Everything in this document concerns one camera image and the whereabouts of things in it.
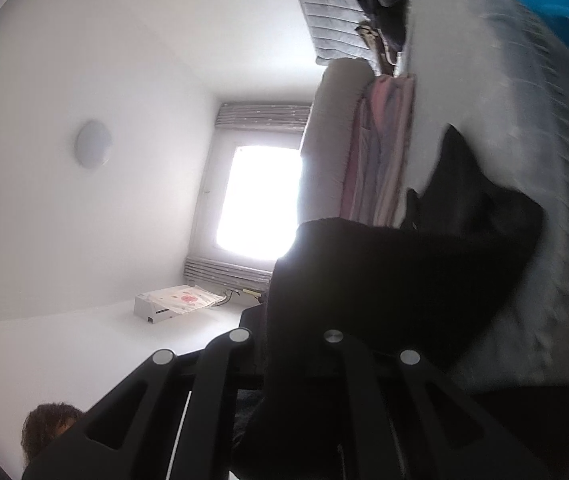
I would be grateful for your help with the grey quilted bed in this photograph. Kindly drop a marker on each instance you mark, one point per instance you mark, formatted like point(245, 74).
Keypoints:
point(464, 85)

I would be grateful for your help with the person's head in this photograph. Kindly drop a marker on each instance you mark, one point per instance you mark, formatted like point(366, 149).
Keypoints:
point(44, 425)

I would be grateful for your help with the window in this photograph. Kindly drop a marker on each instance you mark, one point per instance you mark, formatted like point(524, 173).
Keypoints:
point(259, 200)

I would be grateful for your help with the round ceiling lamp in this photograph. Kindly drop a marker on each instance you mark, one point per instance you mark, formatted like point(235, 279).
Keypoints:
point(93, 142)

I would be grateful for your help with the grey folded duvet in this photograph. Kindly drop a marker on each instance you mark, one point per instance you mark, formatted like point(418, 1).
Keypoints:
point(329, 135)

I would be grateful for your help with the white cardboard box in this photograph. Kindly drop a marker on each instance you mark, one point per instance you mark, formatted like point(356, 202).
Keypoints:
point(164, 305)

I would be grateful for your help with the blue-grey folded blanket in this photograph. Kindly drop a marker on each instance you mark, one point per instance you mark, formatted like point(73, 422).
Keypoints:
point(377, 170)

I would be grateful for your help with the grey patterned curtain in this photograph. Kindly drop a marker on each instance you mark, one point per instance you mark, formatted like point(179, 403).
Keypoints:
point(264, 116)
point(224, 272)

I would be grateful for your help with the maroon folded blanket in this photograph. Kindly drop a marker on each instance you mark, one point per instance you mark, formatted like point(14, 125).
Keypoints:
point(353, 180)

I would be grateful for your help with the black quilted coat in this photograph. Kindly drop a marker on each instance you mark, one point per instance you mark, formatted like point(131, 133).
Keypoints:
point(389, 270)

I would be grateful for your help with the pink folded blanket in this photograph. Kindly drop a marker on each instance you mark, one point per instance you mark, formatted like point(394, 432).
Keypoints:
point(389, 95)

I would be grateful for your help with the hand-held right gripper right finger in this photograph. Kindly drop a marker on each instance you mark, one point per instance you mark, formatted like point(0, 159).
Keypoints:
point(359, 385)

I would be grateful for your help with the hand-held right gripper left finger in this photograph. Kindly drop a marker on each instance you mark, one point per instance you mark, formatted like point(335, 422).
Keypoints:
point(219, 370)

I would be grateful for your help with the grey padded headboard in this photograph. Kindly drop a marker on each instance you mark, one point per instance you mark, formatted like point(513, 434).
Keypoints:
point(324, 5)

